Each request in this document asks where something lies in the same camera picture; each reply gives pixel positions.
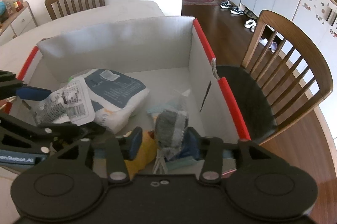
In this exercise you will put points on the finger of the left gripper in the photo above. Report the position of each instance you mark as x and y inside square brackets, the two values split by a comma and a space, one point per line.
[32, 93]

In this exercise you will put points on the white sideboard cabinet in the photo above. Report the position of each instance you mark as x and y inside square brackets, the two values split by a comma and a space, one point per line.
[17, 24]

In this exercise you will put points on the white slippers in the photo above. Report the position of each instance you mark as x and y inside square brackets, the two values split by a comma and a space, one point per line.
[250, 24]

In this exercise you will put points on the wooden chair at right side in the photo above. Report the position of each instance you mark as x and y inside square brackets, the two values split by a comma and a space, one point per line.
[282, 77]

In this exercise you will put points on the red cardboard box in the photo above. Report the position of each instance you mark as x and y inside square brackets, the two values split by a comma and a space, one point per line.
[170, 55]

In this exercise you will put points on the blue globe toy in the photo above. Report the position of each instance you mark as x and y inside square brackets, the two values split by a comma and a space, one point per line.
[2, 8]

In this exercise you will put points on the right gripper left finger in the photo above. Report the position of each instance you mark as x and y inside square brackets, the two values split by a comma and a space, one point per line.
[132, 143]

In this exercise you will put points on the clear bag black contents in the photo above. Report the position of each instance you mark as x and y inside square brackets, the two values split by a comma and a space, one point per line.
[171, 120]

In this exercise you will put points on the yellow snack packet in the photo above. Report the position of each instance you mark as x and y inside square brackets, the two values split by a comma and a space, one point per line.
[146, 154]

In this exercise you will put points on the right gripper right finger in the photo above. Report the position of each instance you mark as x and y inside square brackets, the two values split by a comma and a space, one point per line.
[193, 143]

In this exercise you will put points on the white printed label wrapper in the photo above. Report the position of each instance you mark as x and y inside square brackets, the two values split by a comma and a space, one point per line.
[71, 103]

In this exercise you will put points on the dark blue white bag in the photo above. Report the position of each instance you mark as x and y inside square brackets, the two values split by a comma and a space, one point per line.
[115, 97]

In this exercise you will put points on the pair of sneakers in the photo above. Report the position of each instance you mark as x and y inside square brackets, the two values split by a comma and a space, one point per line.
[233, 9]

